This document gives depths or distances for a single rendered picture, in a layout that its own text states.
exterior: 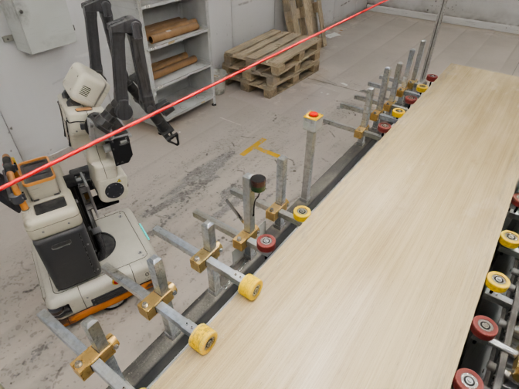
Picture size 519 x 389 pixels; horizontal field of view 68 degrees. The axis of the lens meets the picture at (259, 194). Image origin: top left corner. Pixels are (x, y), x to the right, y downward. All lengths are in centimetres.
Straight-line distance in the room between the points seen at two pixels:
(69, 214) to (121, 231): 64
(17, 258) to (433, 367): 273
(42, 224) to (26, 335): 86
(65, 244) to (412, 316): 169
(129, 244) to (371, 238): 155
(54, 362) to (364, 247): 181
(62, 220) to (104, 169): 34
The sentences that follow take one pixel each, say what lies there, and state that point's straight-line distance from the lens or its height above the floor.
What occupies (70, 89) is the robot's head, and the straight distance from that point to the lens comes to 206.
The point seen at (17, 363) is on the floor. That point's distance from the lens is 267.
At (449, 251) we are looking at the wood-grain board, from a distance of 176.
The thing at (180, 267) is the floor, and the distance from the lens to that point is 276.
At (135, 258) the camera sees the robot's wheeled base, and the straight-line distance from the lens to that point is 250.
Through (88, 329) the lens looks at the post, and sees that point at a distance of 123.
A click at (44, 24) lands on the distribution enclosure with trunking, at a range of 361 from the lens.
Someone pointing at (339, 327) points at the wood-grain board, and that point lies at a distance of 139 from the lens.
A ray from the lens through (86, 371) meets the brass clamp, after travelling 133.
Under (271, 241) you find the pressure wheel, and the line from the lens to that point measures 161.
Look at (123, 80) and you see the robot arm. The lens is 190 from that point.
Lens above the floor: 206
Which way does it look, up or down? 39 degrees down
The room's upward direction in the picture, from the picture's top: straight up
